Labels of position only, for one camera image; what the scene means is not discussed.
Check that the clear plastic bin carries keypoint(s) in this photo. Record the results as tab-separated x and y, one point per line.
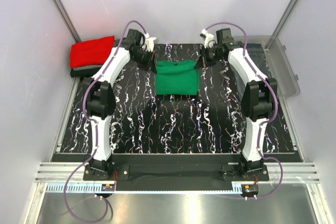
269	56

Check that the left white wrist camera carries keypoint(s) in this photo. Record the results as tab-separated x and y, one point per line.
149	43

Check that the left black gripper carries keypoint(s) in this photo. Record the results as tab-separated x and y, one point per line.
150	64

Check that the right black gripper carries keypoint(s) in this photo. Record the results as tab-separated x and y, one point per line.
205	62

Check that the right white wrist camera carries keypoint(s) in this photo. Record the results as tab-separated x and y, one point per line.
208	38

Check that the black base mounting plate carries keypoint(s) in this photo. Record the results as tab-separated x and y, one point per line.
227	167

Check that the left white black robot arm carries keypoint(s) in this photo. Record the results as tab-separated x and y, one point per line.
99	101

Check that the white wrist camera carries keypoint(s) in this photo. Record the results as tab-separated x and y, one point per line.
208	38
149	43

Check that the folded red t shirt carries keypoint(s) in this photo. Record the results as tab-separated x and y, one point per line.
91	52

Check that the connector box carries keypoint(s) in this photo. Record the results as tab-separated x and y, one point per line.
108	187
250	189

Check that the aluminium frame rail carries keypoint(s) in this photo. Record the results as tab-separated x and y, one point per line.
292	172

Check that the right connector box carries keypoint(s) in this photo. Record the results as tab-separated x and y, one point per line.
250	189

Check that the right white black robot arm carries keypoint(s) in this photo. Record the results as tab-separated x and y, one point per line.
259	103

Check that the green t shirt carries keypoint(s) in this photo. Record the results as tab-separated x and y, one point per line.
176	78

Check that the left connector box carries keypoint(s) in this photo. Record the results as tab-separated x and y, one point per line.
108	187

